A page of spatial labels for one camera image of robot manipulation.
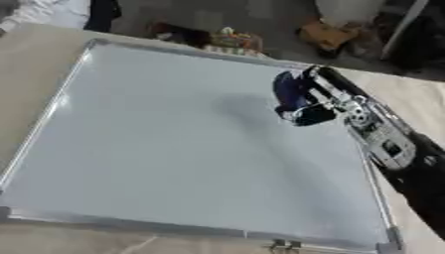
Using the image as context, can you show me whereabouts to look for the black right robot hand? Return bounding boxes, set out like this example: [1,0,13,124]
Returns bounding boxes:
[274,64,371,128]

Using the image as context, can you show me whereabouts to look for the dark blue whiteboard brush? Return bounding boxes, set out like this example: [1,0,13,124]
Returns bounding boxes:
[271,69,317,113]

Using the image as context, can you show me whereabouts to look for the silver-framed whiteboard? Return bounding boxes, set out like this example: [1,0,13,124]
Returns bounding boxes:
[0,38,405,254]

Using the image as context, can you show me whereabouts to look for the orange cardboard box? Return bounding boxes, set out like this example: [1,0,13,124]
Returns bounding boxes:
[295,20,362,53]

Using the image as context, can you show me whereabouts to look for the white bag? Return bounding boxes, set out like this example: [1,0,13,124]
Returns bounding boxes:
[313,0,388,28]

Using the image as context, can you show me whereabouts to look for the white slanted pole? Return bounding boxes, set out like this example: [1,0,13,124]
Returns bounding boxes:
[378,0,431,61]

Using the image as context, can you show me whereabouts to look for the colourful basket of items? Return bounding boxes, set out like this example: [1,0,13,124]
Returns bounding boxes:
[203,27,266,57]

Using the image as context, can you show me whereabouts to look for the dark bag on floor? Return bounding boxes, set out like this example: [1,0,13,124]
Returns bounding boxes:
[147,22,215,49]

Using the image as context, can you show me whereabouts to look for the person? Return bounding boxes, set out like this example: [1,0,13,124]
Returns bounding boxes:
[0,0,124,34]

